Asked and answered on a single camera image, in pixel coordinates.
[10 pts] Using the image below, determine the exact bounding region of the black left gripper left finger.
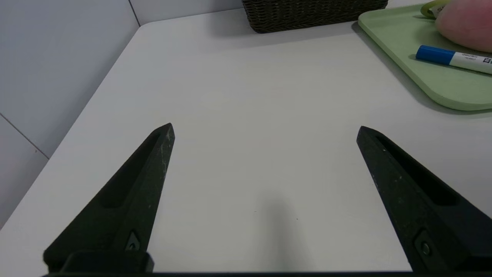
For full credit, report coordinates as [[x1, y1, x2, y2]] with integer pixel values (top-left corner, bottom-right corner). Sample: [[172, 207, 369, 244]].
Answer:
[[43, 123, 175, 274]]

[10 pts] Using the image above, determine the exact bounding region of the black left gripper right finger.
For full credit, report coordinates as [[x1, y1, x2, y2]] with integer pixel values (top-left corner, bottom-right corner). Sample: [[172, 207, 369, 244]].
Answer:
[[357, 126, 492, 274]]

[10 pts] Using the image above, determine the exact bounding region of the white marker with blue cap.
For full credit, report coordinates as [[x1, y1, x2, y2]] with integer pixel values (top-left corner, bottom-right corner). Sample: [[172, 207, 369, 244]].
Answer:
[[416, 45, 492, 75]]

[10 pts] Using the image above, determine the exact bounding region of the pink plush peach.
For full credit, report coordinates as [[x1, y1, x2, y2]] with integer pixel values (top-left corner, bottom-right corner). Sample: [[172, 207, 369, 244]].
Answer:
[[435, 0, 492, 53]]

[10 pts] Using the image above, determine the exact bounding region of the grey hand brush green handle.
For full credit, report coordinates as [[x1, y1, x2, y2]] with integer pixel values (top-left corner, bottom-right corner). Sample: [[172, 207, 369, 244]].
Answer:
[[421, 0, 451, 18]]

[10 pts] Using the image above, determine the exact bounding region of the dark brown wicker basket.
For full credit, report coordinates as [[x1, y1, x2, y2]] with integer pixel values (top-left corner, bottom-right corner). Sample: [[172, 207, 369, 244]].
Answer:
[[241, 0, 389, 34]]

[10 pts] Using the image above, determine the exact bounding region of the light green plastic tray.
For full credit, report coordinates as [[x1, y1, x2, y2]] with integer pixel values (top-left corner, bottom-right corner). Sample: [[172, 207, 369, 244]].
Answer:
[[358, 3, 492, 112]]

